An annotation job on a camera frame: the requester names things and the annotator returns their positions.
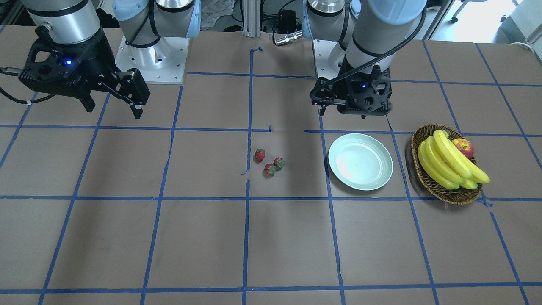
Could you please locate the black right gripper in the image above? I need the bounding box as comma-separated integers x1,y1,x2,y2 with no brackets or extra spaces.
19,28,150,119

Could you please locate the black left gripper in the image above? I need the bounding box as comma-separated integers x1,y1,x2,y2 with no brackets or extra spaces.
310,64,392,116

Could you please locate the red strawberry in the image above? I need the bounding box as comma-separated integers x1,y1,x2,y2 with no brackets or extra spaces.
263,164,277,176
254,148,266,163
273,158,285,170

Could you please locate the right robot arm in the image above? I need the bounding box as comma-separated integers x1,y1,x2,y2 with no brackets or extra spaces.
1,0,202,119

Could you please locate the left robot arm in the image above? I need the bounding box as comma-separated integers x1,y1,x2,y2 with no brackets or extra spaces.
302,0,426,118

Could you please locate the pale green plate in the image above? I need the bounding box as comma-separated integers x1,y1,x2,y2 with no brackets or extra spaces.
328,133,394,191

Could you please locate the yellow banana bunch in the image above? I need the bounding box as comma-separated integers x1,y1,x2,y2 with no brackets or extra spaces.
418,130,490,190

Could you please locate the brown wicker basket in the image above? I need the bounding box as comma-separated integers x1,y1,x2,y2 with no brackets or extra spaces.
405,123,482,205

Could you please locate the red yellow apple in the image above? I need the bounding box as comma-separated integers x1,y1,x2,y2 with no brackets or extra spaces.
452,138,474,159

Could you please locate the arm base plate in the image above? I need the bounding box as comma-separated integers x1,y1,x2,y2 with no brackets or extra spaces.
313,40,346,79
115,37,191,85

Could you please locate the aluminium frame post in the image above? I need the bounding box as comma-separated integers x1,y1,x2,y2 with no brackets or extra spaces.
240,0,263,40

